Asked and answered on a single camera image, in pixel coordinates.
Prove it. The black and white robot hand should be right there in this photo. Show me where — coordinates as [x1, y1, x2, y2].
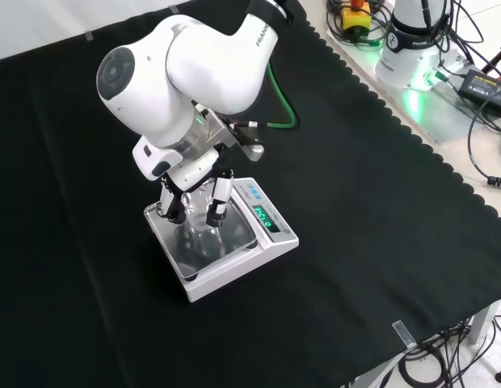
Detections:
[132, 135, 236, 228]

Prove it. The clear glass beaker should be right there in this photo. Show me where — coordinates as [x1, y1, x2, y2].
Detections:
[175, 181, 224, 260]

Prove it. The white electronic balance steel pan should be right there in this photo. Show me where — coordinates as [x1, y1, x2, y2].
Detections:
[143, 175, 300, 303]

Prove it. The black cloth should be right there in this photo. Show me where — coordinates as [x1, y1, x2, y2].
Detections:
[0, 0, 501, 388]

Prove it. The yellow stop button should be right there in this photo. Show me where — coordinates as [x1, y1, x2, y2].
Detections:
[341, 0, 373, 32]

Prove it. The clear tape strip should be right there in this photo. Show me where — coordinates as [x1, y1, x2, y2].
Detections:
[391, 320, 418, 350]

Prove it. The black power adapter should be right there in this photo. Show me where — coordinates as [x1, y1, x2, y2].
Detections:
[457, 69, 501, 108]

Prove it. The dark tripod leg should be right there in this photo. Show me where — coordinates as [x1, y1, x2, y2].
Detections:
[481, 38, 501, 82]

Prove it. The grey table leg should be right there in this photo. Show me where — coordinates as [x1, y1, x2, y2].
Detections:
[469, 301, 500, 345]

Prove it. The green cable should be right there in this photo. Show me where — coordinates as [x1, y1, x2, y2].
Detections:
[267, 60, 301, 131]

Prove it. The black cable loop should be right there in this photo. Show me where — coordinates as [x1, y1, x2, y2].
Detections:
[325, 0, 393, 50]

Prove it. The grey metal base plate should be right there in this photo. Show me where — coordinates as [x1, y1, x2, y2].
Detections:
[326, 27, 501, 146]

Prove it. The black coiled cable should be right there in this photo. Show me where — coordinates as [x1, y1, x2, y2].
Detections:
[467, 103, 501, 188]

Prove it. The black floor cable bundle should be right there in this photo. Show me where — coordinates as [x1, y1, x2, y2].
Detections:
[398, 314, 501, 388]

